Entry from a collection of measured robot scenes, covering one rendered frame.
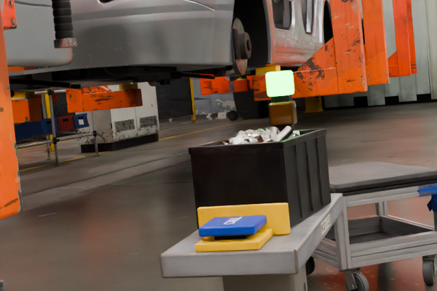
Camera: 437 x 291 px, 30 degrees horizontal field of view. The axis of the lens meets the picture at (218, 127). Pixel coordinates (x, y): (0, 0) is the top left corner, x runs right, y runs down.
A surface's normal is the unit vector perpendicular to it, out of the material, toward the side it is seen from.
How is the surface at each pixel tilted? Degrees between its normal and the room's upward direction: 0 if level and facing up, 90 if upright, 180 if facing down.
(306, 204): 90
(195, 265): 90
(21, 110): 90
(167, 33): 103
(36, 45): 90
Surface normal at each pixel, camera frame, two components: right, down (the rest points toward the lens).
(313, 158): 0.91, -0.07
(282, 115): -0.27, 0.07
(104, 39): -0.03, 0.35
